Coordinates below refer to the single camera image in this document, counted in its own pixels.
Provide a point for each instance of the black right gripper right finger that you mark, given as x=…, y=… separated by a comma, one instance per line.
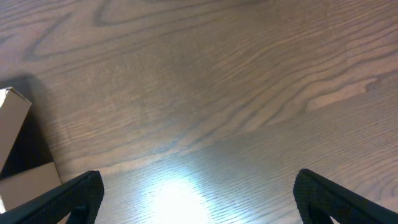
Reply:
x=320, y=200

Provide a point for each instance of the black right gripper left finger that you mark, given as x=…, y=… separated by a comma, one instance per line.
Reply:
x=79, y=200

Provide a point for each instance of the brown cardboard box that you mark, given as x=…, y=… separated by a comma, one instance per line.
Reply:
x=27, y=166

